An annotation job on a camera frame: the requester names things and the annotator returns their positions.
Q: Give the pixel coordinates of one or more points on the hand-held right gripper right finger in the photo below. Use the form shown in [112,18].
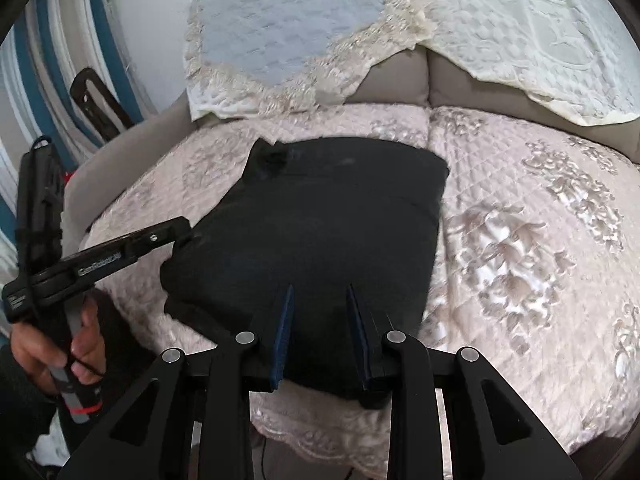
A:
[359,345]

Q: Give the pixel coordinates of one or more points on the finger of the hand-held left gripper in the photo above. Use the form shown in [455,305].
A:
[160,235]

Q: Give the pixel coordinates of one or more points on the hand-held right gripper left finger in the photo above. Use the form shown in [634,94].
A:
[282,345]

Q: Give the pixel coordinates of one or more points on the black leather jacket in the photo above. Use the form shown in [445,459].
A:
[310,220]

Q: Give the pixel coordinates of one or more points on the person's left hand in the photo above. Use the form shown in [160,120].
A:
[35,350]

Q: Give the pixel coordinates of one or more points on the beige floral quilted sofa cover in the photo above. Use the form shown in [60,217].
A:
[500,270]

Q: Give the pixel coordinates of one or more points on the blue white striped mattress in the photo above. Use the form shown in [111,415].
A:
[45,35]

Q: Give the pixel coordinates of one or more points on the grey sofa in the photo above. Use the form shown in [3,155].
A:
[400,80]

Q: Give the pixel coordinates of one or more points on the cream embossed cover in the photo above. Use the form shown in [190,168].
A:
[525,30]

